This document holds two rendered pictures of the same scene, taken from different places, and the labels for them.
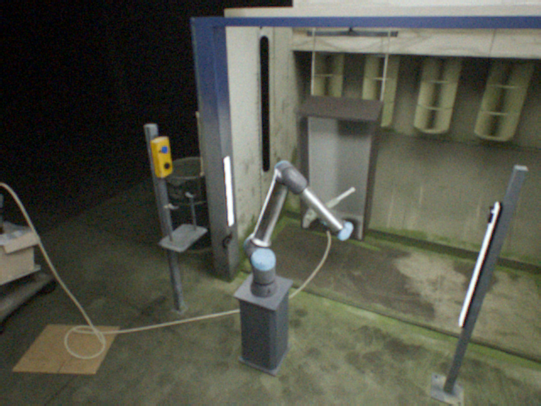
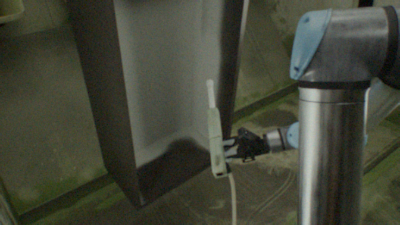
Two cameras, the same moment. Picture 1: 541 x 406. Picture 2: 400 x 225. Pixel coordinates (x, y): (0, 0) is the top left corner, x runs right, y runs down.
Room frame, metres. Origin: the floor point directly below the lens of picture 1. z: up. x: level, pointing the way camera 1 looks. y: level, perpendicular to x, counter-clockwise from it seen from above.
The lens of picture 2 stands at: (2.04, 0.49, 1.59)
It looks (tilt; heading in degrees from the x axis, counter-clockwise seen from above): 29 degrees down; 302
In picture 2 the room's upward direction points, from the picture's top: 6 degrees counter-clockwise
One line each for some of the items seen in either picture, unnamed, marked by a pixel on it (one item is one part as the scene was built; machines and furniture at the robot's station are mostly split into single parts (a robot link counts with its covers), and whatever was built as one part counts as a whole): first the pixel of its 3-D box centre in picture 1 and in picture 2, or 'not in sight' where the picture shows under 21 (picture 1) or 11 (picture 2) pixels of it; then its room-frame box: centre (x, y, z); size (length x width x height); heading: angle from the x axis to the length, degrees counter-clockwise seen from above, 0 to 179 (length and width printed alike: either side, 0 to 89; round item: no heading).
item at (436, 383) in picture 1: (446, 390); not in sight; (1.56, -1.18, 0.01); 0.20 x 0.20 x 0.01; 65
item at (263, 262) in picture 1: (263, 265); not in sight; (1.88, 0.07, 0.83); 0.17 x 0.15 x 0.18; 18
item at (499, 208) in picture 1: (479, 270); not in sight; (1.57, -1.15, 1.02); 0.06 x 0.02 x 0.83; 155
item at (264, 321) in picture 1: (265, 322); not in sight; (1.87, 0.06, 0.32); 0.31 x 0.31 x 0.64; 65
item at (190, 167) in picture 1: (191, 168); not in sight; (3.47, 0.86, 0.86); 0.54 x 0.54 x 0.01
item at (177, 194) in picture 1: (195, 204); not in sight; (3.46, 0.85, 0.44); 0.59 x 0.58 x 0.89; 45
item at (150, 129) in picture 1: (166, 229); not in sight; (2.34, 0.82, 0.82); 0.06 x 0.06 x 1.64; 65
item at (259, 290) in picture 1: (264, 282); not in sight; (1.87, 0.06, 0.69); 0.19 x 0.19 x 0.10
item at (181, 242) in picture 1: (182, 218); not in sight; (2.28, 0.67, 0.95); 0.26 x 0.15 x 0.32; 155
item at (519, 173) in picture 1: (477, 299); not in sight; (1.56, -1.18, 0.82); 0.05 x 0.05 x 1.64; 65
